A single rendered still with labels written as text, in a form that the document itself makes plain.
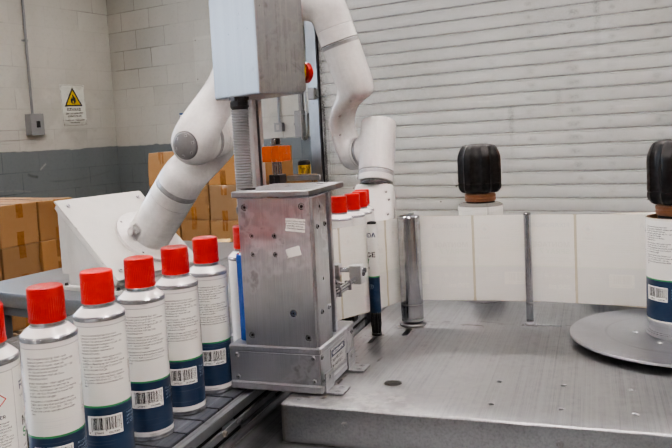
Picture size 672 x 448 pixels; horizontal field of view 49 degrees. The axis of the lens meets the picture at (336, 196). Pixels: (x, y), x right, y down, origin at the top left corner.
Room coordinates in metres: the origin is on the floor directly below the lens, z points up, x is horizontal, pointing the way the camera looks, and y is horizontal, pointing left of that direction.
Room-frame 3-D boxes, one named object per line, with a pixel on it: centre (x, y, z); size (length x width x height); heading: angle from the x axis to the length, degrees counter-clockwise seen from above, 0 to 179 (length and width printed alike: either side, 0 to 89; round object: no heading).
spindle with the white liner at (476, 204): (1.40, -0.28, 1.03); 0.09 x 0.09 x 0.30
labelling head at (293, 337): (0.99, 0.07, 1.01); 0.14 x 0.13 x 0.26; 160
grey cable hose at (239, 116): (1.30, 0.16, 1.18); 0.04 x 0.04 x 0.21
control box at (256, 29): (1.34, 0.13, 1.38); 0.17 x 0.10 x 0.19; 36
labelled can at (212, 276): (0.96, 0.18, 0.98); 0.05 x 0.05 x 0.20
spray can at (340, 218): (1.49, -0.01, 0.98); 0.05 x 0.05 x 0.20
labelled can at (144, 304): (0.82, 0.23, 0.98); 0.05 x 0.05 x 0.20
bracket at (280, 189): (0.99, 0.06, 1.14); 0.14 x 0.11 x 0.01; 160
